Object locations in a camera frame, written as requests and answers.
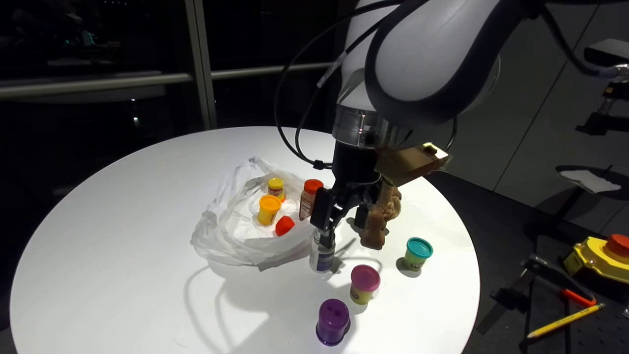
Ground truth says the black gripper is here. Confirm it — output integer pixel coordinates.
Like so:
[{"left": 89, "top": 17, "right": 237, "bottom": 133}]
[{"left": 308, "top": 143, "right": 388, "bottom": 255}]

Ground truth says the spice jar with red lid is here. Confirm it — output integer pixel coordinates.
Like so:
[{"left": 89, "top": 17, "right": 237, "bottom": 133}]
[{"left": 296, "top": 176, "right": 325, "bottom": 221}]

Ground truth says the white lid small jar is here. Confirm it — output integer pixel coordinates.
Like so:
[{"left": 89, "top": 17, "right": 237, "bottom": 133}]
[{"left": 314, "top": 229, "right": 339, "bottom": 273}]

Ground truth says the red toy strawberry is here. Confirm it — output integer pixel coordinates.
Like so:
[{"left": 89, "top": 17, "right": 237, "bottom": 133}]
[{"left": 272, "top": 214, "right": 296, "bottom": 237}]

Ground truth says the small yellow dough can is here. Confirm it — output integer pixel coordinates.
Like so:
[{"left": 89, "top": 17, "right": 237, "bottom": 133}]
[{"left": 262, "top": 172, "right": 288, "bottom": 200}]

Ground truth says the white plastic bag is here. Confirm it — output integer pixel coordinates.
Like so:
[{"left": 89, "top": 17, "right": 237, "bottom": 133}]
[{"left": 188, "top": 155, "right": 329, "bottom": 271}]

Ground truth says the brown plush animal toy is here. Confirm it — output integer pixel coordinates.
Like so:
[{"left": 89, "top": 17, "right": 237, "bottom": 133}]
[{"left": 353, "top": 178, "right": 404, "bottom": 251}]

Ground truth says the pink lid dough can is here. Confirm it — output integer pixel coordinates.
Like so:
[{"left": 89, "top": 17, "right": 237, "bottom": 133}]
[{"left": 347, "top": 263, "right": 382, "bottom": 308}]

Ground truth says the teal lid dough can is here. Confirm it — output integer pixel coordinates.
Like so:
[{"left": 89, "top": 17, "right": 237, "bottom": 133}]
[{"left": 396, "top": 235, "right": 435, "bottom": 276}]

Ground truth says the purple dough can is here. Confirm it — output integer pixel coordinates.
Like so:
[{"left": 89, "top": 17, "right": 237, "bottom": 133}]
[{"left": 314, "top": 296, "right": 351, "bottom": 347}]

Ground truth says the yellow pencil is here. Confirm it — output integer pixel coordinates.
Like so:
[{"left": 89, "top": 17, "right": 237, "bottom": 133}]
[{"left": 524, "top": 300, "right": 604, "bottom": 341}]

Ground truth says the grey metal window railing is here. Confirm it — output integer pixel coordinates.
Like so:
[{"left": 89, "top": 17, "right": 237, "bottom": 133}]
[{"left": 0, "top": 60, "right": 339, "bottom": 101}]

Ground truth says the yellow emergency stop button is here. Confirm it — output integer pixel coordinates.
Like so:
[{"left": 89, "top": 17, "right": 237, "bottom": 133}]
[{"left": 561, "top": 231, "right": 629, "bottom": 284}]

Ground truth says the wrist camera on wooden mount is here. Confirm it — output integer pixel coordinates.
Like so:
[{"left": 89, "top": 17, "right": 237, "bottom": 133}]
[{"left": 373, "top": 139, "right": 451, "bottom": 182}]

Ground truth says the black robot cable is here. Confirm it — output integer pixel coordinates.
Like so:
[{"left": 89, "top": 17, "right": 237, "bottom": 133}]
[{"left": 272, "top": 0, "right": 420, "bottom": 172}]

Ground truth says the grey window post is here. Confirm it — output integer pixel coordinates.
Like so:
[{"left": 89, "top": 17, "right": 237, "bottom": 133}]
[{"left": 182, "top": 0, "right": 219, "bottom": 131}]

